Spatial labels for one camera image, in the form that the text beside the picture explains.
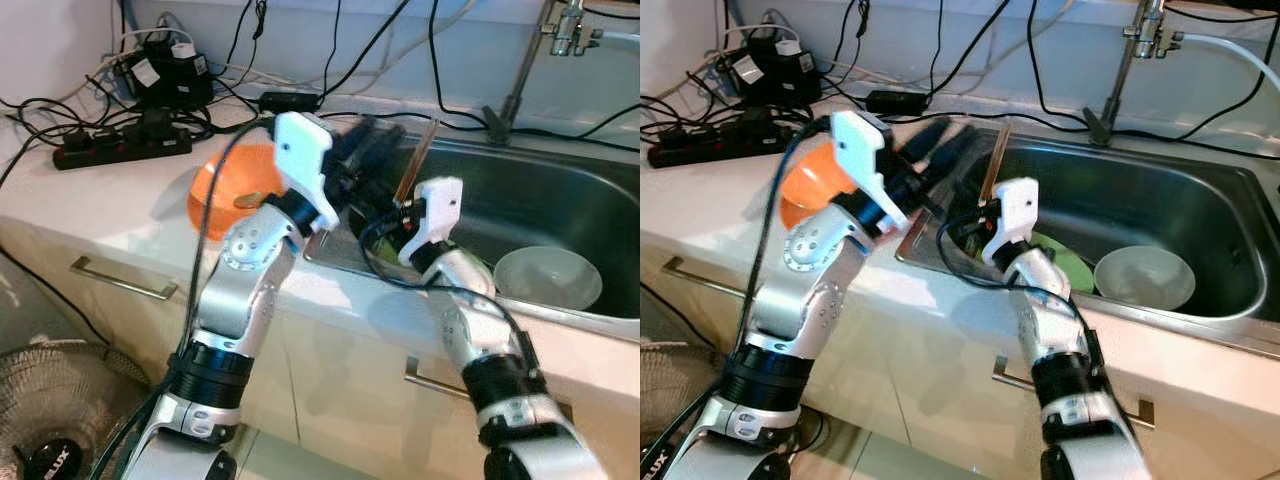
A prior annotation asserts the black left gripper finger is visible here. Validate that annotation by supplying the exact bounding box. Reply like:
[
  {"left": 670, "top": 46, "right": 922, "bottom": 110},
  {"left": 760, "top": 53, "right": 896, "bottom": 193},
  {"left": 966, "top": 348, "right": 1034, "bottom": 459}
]
[
  {"left": 345, "top": 113, "right": 406, "bottom": 166},
  {"left": 925, "top": 125, "right": 978, "bottom": 201},
  {"left": 905, "top": 115, "right": 953, "bottom": 166},
  {"left": 362, "top": 140, "right": 403, "bottom": 216}
]

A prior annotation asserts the orange plastic bowl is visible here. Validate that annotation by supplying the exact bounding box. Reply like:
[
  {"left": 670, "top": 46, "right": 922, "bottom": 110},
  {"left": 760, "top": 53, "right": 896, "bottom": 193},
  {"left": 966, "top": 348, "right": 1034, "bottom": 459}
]
[
  {"left": 195, "top": 145, "right": 291, "bottom": 213},
  {"left": 783, "top": 140, "right": 866, "bottom": 206}
]

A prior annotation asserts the white kitchen cabinet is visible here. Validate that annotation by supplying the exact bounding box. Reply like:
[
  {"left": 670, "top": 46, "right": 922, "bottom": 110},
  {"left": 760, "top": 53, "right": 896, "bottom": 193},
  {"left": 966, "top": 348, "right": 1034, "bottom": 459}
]
[
  {"left": 640, "top": 240, "right": 1280, "bottom": 480},
  {"left": 0, "top": 225, "right": 641, "bottom": 480}
]

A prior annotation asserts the black power adapter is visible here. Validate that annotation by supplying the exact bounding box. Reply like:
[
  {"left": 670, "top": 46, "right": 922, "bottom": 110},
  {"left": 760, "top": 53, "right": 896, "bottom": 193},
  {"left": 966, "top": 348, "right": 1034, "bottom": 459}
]
[
  {"left": 865, "top": 90, "right": 931, "bottom": 113},
  {"left": 258, "top": 92, "right": 321, "bottom": 113}
]

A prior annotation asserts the green plate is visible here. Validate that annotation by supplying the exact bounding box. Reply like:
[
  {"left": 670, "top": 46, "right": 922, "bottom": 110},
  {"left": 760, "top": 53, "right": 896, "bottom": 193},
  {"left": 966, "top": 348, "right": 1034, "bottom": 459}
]
[{"left": 950, "top": 215, "right": 1096, "bottom": 296}]

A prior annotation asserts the metal faucet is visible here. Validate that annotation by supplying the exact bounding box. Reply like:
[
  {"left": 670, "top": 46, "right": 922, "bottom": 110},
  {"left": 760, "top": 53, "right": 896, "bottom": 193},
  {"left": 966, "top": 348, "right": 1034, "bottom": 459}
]
[
  {"left": 483, "top": 0, "right": 607, "bottom": 143},
  {"left": 1085, "top": 0, "right": 1186, "bottom": 146}
]

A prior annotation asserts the stainless steel sink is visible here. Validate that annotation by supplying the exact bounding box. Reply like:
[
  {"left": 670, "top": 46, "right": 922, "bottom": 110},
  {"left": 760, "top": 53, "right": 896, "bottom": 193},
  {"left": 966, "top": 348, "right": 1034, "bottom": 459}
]
[
  {"left": 303, "top": 125, "right": 641, "bottom": 341},
  {"left": 895, "top": 125, "right": 1280, "bottom": 351}
]

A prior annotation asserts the black charger with labels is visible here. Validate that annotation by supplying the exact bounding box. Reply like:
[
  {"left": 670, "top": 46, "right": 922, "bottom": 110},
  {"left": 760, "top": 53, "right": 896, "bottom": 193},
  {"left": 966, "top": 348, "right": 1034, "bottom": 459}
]
[
  {"left": 128, "top": 40, "right": 214, "bottom": 109},
  {"left": 730, "top": 37, "right": 823, "bottom": 106}
]

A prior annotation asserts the white bowl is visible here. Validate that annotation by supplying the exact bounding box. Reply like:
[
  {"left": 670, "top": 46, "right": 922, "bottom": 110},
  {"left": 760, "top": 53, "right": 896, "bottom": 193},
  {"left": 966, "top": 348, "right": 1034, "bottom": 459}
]
[
  {"left": 493, "top": 247, "right": 604, "bottom": 311},
  {"left": 1093, "top": 246, "right": 1196, "bottom": 311}
]

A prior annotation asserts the black power strip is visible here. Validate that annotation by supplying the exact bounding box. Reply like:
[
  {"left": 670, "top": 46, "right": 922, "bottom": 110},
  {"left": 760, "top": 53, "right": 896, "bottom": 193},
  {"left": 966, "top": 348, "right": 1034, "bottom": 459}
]
[
  {"left": 648, "top": 122, "right": 791, "bottom": 168},
  {"left": 53, "top": 125, "right": 193, "bottom": 171}
]

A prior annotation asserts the metal cage floor fan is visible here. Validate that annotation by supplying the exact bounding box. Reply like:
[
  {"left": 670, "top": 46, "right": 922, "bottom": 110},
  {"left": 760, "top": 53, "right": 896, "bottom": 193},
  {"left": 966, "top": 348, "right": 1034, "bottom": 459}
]
[
  {"left": 640, "top": 345, "right": 741, "bottom": 480},
  {"left": 0, "top": 340, "right": 161, "bottom": 480}
]

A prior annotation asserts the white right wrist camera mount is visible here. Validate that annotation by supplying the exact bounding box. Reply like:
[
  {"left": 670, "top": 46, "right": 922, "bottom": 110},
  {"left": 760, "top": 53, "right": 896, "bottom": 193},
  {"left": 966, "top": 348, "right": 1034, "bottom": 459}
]
[
  {"left": 982, "top": 177, "right": 1041, "bottom": 266},
  {"left": 398, "top": 177, "right": 464, "bottom": 269}
]

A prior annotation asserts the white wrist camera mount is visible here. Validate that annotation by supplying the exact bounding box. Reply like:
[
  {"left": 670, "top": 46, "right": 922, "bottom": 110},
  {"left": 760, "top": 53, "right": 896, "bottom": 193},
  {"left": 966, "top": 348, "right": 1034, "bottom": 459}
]
[
  {"left": 830, "top": 110, "right": 896, "bottom": 223},
  {"left": 982, "top": 177, "right": 1041, "bottom": 266},
  {"left": 398, "top": 177, "right": 464, "bottom": 269},
  {"left": 272, "top": 112, "right": 341, "bottom": 229}
]

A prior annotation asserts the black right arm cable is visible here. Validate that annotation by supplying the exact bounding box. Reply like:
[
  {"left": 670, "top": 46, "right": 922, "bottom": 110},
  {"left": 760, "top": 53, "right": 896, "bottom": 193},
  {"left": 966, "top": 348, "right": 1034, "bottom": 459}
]
[
  {"left": 937, "top": 212, "right": 1111, "bottom": 346},
  {"left": 357, "top": 212, "right": 541, "bottom": 351}
]

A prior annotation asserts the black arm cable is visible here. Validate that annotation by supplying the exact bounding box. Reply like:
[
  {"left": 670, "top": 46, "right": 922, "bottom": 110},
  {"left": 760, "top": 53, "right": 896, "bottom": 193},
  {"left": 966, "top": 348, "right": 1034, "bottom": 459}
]
[
  {"left": 178, "top": 117, "right": 279, "bottom": 371},
  {"left": 745, "top": 115, "right": 836, "bottom": 361},
  {"left": 357, "top": 212, "right": 541, "bottom": 351},
  {"left": 937, "top": 212, "right": 1111, "bottom": 346}
]

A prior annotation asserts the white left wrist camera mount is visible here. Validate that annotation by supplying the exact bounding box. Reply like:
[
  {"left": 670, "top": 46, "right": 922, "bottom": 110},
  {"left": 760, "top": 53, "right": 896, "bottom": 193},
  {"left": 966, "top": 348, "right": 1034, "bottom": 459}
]
[
  {"left": 272, "top": 112, "right": 341, "bottom": 229},
  {"left": 830, "top": 110, "right": 896, "bottom": 223}
]

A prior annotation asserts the black adapter cable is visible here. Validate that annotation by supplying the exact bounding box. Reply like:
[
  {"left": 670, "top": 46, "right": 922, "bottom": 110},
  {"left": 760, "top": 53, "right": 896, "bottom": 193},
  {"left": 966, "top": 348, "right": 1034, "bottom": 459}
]
[
  {"left": 318, "top": 0, "right": 413, "bottom": 98},
  {"left": 925, "top": 0, "right": 1013, "bottom": 96}
]

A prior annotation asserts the black wall cable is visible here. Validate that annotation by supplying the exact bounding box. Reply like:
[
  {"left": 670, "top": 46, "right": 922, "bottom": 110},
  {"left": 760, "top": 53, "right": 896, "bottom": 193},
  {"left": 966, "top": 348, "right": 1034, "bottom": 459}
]
[
  {"left": 1026, "top": 0, "right": 1093, "bottom": 131},
  {"left": 428, "top": 0, "right": 488, "bottom": 129}
]

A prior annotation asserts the metal drawer handle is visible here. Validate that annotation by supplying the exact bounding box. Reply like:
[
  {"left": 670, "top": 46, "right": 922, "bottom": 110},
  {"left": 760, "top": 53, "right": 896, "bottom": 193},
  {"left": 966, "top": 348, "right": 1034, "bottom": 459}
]
[
  {"left": 993, "top": 357, "right": 1156, "bottom": 429},
  {"left": 70, "top": 255, "right": 179, "bottom": 301},
  {"left": 405, "top": 357, "right": 576, "bottom": 421},
  {"left": 660, "top": 257, "right": 761, "bottom": 301}
]

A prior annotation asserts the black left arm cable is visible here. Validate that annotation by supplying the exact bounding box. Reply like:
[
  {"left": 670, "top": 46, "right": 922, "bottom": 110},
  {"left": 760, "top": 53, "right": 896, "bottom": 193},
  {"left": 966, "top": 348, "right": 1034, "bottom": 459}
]
[
  {"left": 178, "top": 117, "right": 279, "bottom": 371},
  {"left": 745, "top": 115, "right": 836, "bottom": 361}
]

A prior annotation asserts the long black power cable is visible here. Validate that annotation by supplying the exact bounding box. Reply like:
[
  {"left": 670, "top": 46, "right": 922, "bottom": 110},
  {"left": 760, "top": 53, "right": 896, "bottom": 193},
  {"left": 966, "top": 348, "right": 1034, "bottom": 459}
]
[{"left": 0, "top": 245, "right": 111, "bottom": 346}]

